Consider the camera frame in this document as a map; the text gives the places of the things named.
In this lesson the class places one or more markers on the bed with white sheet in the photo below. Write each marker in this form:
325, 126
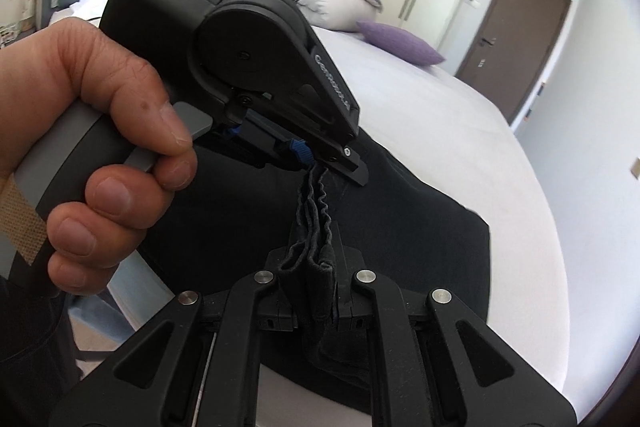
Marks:
450, 132

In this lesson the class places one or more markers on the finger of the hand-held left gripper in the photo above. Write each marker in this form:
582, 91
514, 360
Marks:
345, 167
265, 142

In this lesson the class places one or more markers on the brown door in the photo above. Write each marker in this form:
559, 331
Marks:
515, 37

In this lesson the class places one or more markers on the purple pillow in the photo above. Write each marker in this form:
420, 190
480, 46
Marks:
400, 42

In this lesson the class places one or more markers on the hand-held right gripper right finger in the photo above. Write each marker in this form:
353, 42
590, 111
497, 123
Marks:
380, 307

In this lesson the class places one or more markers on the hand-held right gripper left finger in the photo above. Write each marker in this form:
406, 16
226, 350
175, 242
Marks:
240, 307

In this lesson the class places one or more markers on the person's left hand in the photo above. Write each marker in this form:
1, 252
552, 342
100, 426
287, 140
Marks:
60, 67

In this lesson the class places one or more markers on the black pants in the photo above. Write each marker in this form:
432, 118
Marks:
400, 232

